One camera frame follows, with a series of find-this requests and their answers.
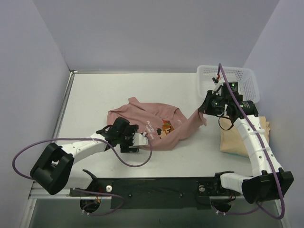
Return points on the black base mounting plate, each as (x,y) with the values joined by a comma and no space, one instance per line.
(159,193)

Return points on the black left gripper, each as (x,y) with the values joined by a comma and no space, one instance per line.
(128,141)

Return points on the aluminium table edge rail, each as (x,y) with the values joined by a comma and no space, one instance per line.
(77,178)

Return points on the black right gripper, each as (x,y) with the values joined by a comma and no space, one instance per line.
(207,102)

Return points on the white perforated plastic basket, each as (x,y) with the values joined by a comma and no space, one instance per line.
(247,83)

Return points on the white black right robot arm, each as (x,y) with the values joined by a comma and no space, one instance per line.
(269,180)

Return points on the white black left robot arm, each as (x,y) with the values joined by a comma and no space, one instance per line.
(53,167)

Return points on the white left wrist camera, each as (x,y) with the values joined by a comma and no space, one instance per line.
(140,139)

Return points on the folded light blue cloth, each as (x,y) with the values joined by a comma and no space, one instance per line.
(235,154)

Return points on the pink graphic t shirt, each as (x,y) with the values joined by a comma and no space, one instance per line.
(164,124)

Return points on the folded cream t shirt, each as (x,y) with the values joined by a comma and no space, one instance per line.
(231,141)

